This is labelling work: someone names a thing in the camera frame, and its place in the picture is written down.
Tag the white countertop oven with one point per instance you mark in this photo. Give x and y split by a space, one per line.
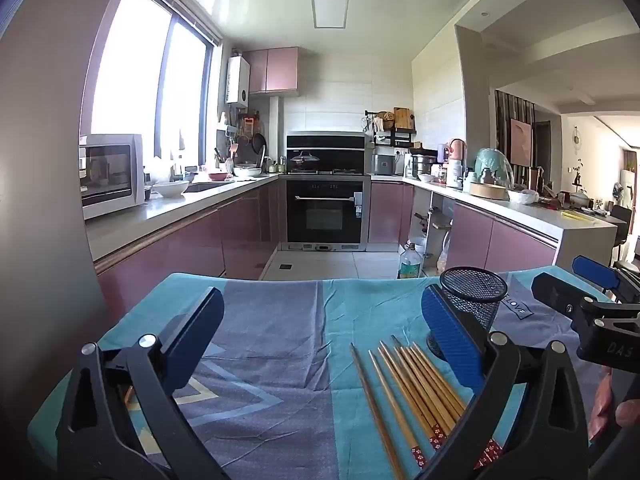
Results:
107 175

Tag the black range hood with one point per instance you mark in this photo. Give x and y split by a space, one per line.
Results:
325 142

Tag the black frying pan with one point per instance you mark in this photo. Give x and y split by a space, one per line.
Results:
258 143

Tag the kitchen window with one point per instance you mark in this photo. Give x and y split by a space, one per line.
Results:
130 70

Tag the red bowl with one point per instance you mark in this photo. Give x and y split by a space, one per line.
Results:
218 176

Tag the steel stock pot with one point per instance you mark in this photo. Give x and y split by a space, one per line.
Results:
424 162

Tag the bunch of wooden chopsticks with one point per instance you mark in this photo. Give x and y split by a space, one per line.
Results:
420 390

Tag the white water heater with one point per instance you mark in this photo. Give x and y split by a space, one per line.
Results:
237 82

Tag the teal food cover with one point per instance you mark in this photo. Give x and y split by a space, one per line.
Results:
492 165

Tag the pink wall cabinets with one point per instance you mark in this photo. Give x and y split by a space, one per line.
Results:
272 70

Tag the white bowl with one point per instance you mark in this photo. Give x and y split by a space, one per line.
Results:
170 189

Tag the white kitchen countertop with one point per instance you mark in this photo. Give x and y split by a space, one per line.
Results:
165 212

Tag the person's right hand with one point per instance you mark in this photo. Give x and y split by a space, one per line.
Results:
600 400

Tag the oil bottle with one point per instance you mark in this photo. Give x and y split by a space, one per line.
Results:
410 265

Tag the black wall rack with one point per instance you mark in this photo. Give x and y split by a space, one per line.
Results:
395 135

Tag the black built-in oven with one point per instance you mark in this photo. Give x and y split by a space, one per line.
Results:
325 210

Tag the wooden cutting board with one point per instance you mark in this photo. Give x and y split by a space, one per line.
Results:
403 118

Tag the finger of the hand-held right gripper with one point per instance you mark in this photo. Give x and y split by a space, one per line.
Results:
555 292
595 269

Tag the blue printed tablecloth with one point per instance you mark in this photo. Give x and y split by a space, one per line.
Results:
280 320

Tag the bamboo steamer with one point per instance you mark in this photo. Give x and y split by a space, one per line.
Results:
487 191

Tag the white jar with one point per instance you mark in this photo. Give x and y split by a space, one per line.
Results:
455 174

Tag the black mesh holder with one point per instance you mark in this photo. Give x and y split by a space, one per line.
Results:
475 300

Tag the pink kettle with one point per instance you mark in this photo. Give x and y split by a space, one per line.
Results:
456 150

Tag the pink base cabinets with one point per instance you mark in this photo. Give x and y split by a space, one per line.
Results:
165 255

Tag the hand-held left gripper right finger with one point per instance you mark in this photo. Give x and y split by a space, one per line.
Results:
452 335

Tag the pot with glass lid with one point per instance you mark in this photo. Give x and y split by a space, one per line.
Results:
304 160

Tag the pink wall picture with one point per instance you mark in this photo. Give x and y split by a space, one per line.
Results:
521 142

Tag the slatted wooden divider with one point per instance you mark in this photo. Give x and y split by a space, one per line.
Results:
502 130

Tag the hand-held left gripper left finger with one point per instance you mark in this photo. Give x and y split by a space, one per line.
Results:
192 340

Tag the wall clock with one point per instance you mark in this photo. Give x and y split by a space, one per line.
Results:
576 136

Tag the ceiling light panel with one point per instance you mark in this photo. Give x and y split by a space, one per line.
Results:
330 10

